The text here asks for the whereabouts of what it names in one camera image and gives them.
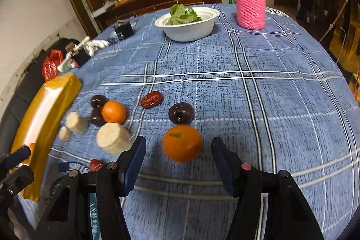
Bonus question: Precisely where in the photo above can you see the medium peeled banana piece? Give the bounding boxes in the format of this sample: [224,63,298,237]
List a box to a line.
[66,112,89,135]

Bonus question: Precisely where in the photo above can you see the green lettuce leaves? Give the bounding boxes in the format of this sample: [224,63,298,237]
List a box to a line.
[166,4,202,25]

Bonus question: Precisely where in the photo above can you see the white paper bowl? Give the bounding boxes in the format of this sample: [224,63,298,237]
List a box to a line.
[154,7,221,42]

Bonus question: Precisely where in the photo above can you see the black sofa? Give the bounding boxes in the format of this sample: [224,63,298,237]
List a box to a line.
[0,38,90,145]

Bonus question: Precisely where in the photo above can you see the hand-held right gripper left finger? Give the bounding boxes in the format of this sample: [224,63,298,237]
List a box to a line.
[36,135,147,240]

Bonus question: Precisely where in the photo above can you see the red date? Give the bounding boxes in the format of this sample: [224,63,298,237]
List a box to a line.
[140,91,164,108]
[89,159,106,172]

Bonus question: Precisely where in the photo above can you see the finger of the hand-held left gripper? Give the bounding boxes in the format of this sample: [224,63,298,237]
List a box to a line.
[0,146,31,170]

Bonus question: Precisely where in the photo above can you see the small peeled banana piece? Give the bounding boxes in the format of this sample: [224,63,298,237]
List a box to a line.
[59,126,72,141]

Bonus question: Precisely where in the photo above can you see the large orange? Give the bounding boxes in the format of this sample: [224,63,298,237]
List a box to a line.
[162,125,203,163]

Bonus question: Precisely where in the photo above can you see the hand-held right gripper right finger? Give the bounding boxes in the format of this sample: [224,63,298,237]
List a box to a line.
[211,137,325,240]

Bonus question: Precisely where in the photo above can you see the red plastic bag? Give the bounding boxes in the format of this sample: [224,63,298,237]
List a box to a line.
[42,49,65,81]

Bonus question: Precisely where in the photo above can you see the dark plum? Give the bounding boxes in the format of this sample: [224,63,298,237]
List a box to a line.
[89,109,105,126]
[90,94,108,109]
[168,102,194,125]

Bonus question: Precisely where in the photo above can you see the yellow rimmed white tray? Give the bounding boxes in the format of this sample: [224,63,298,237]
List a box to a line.
[10,73,83,202]

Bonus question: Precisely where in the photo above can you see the pink knit bottle sleeve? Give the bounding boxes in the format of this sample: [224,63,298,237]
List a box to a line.
[231,0,266,30]

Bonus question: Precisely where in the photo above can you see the white gloves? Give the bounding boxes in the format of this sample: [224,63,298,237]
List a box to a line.
[80,36,111,56]

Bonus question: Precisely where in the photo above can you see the large peeled banana piece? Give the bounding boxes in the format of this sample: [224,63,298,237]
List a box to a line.
[96,122,133,156]

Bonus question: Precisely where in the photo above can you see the white rod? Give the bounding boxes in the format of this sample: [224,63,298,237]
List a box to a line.
[319,0,351,41]

